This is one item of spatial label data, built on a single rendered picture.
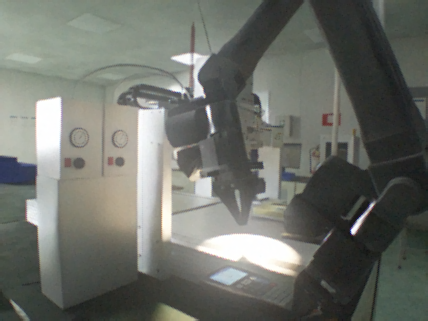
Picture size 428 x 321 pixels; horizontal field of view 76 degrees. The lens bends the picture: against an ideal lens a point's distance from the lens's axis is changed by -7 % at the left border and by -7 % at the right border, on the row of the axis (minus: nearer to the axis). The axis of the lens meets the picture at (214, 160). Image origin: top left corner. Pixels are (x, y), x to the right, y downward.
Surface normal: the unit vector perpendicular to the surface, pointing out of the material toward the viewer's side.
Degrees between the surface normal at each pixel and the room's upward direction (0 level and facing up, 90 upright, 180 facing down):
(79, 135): 90
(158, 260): 90
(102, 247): 90
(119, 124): 90
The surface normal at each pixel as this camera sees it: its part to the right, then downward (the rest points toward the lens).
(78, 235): 0.80, 0.05
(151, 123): -0.59, 0.03
